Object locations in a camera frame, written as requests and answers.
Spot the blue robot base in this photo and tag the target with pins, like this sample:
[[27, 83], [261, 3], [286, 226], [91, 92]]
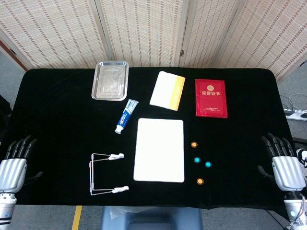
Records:
[[153, 218]]

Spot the white power strip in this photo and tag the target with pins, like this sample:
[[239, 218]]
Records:
[[297, 114]]

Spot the red certificate folder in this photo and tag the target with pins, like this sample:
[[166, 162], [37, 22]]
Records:
[[211, 100]]

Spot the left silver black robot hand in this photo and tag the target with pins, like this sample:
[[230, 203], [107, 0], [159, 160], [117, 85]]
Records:
[[12, 172]]

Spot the woven bamboo folding screen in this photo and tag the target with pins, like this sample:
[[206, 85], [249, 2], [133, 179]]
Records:
[[144, 31]]

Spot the white rectangular board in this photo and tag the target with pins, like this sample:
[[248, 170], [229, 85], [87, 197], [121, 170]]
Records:
[[159, 150]]

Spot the metal screen hinge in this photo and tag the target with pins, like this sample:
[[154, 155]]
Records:
[[12, 51], [181, 52]]

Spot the orange disc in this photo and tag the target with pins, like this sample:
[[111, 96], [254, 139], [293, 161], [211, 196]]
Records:
[[200, 181], [194, 144]]

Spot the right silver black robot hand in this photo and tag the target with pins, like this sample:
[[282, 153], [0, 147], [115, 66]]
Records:
[[286, 172]]

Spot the black tablecloth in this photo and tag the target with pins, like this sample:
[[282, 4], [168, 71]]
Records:
[[60, 119]]

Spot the blue white toothpaste tube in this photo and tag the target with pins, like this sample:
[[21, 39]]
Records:
[[125, 117]]

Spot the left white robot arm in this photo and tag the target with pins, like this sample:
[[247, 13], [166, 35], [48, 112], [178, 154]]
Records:
[[6, 208]]

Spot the teal disc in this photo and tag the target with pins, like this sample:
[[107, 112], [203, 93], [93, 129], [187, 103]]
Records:
[[208, 164], [197, 160]]

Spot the black white sneaker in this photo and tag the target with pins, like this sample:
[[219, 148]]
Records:
[[302, 157]]

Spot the rectangular metal tray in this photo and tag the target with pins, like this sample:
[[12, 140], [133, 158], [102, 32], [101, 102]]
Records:
[[109, 81]]

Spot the white yellow notepad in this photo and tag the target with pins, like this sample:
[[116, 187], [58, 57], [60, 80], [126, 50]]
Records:
[[165, 89]]

